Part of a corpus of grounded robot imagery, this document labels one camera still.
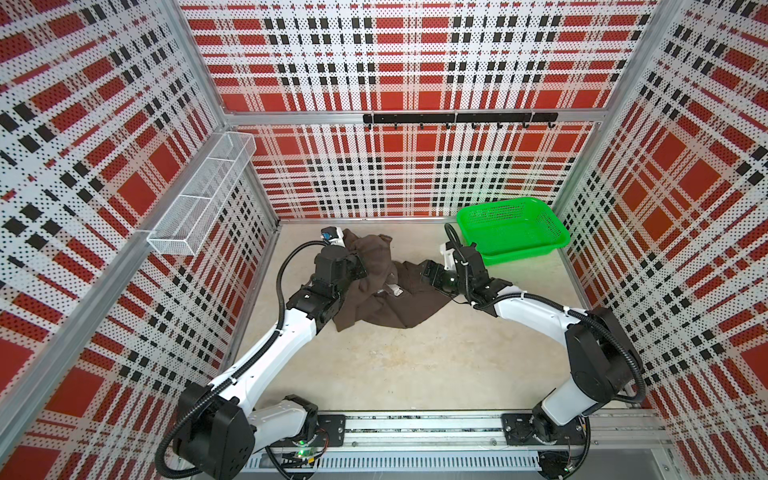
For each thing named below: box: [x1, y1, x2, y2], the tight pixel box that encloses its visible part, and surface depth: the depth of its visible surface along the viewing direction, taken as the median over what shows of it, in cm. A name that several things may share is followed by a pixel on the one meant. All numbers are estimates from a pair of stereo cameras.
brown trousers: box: [333, 229, 454, 332], surface depth 87 cm
